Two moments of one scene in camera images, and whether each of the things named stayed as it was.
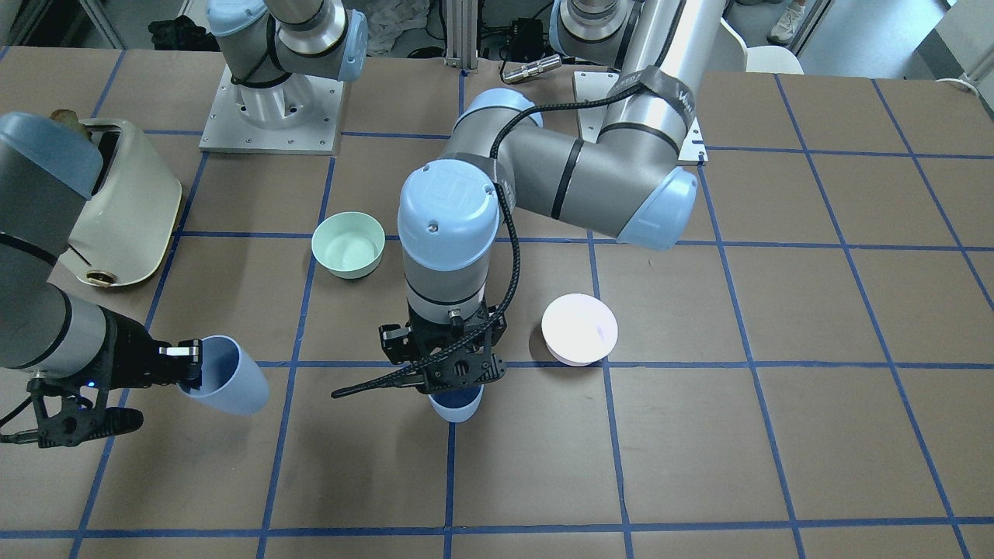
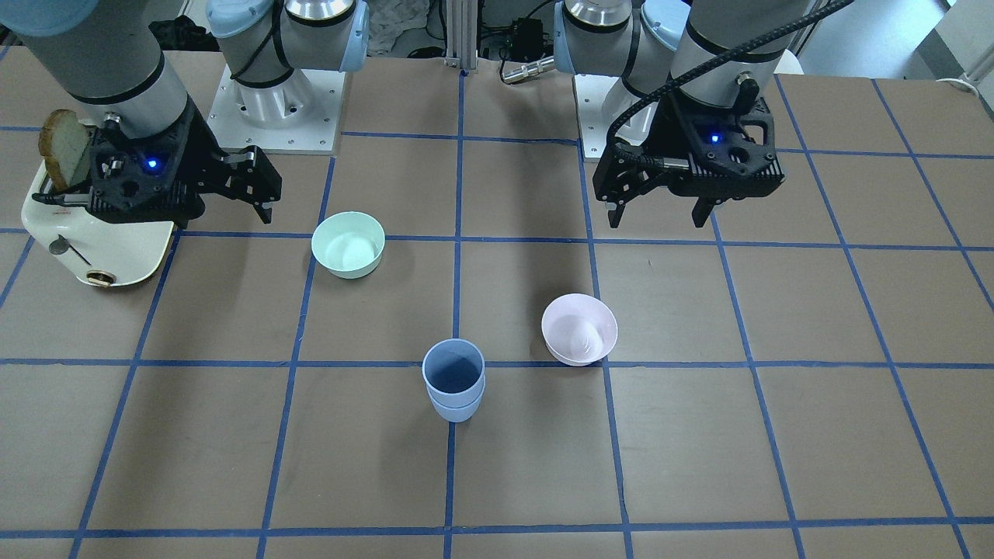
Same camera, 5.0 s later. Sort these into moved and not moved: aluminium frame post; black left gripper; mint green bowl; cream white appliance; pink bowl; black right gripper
Moved: black left gripper; black right gripper
Not moved: cream white appliance; aluminium frame post; pink bowl; mint green bowl
